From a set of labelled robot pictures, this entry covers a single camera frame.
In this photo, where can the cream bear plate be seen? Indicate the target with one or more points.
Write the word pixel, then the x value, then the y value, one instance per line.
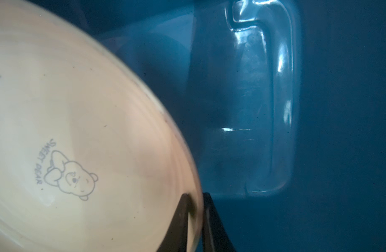
pixel 90 160

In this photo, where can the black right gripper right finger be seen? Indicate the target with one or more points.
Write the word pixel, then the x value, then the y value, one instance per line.
pixel 214 236

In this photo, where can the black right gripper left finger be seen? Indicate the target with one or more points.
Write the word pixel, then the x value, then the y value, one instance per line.
pixel 176 237

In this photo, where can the blue plastic bin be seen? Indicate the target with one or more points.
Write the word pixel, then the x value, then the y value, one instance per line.
pixel 282 104

